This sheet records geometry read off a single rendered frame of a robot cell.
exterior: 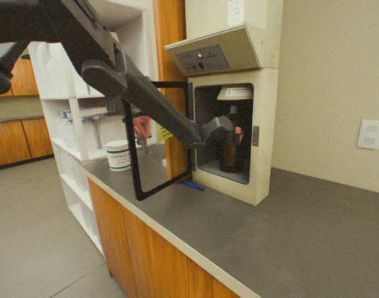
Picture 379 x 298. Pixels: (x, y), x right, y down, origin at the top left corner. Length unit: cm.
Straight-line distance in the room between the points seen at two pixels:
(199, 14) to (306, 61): 52
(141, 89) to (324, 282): 57
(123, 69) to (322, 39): 87
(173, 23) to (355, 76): 74
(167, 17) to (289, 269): 89
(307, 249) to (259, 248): 13
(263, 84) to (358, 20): 51
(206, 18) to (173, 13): 16
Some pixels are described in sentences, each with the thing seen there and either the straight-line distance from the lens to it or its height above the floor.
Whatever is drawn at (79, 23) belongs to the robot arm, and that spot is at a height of 144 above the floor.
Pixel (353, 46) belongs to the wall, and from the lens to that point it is 104.
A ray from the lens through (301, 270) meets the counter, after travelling 59.
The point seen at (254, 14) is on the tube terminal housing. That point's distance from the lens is 70.
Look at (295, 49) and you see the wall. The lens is 109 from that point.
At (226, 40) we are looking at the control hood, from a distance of 62.
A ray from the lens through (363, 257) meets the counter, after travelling 70.
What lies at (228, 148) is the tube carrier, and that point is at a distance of 79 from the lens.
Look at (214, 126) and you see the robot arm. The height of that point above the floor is 124.
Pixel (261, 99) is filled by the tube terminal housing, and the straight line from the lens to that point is 66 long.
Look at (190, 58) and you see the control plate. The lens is 73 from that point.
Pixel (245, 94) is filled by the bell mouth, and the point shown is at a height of 133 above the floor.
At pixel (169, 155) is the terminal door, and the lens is 76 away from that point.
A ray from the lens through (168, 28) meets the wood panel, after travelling 88.
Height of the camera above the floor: 135
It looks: 17 degrees down
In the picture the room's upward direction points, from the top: 3 degrees counter-clockwise
